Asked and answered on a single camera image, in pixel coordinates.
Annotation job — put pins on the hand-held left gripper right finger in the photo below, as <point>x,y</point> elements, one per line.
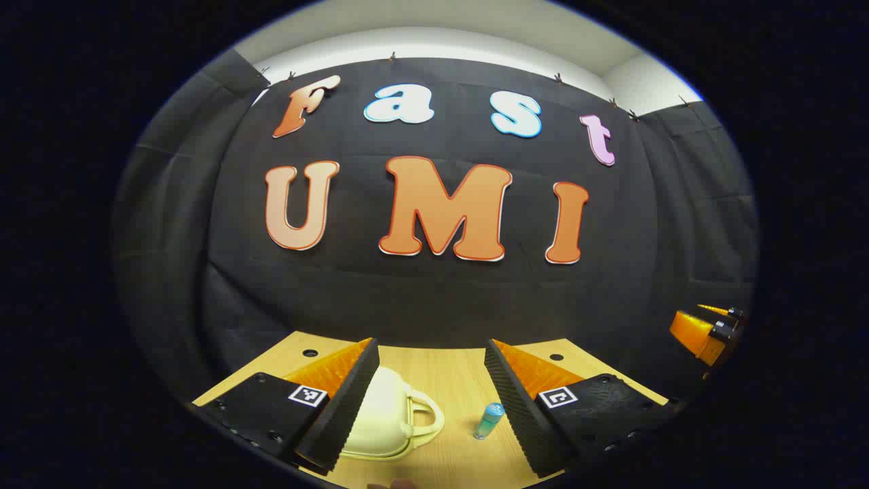
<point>516,414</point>

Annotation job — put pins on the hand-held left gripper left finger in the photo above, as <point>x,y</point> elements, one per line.
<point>343,407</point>

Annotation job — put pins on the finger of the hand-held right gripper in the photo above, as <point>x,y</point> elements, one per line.
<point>699,333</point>

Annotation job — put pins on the small blue bottle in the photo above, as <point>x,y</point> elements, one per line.
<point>487,421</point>

